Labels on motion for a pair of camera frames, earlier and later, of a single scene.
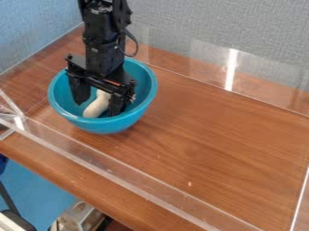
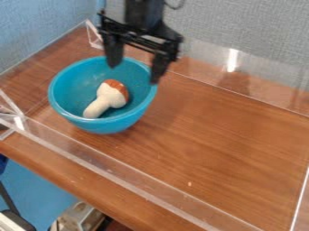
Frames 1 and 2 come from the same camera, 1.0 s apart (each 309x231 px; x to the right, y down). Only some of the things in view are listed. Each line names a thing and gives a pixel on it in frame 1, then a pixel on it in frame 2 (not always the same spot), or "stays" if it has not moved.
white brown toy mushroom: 96,107 stays
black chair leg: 13,211 stays
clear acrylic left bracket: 13,117 stays
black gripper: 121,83 to 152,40
